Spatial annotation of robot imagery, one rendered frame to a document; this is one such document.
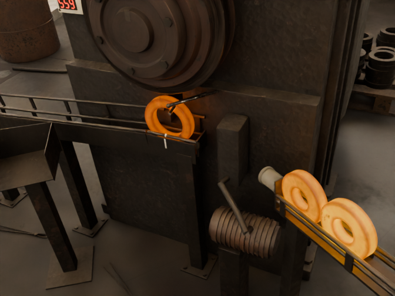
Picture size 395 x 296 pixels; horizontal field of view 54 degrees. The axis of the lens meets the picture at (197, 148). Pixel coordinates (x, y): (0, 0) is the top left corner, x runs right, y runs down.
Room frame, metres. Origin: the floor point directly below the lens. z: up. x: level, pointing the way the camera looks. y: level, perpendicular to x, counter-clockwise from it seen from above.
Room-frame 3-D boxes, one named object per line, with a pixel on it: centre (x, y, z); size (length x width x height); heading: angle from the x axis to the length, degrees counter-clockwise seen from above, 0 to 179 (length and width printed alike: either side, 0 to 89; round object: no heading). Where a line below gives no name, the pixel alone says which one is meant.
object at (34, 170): (1.14, 0.65, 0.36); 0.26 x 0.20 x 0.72; 97
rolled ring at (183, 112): (1.15, 0.09, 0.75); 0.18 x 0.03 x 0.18; 61
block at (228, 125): (1.04, -0.12, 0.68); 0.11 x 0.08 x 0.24; 152
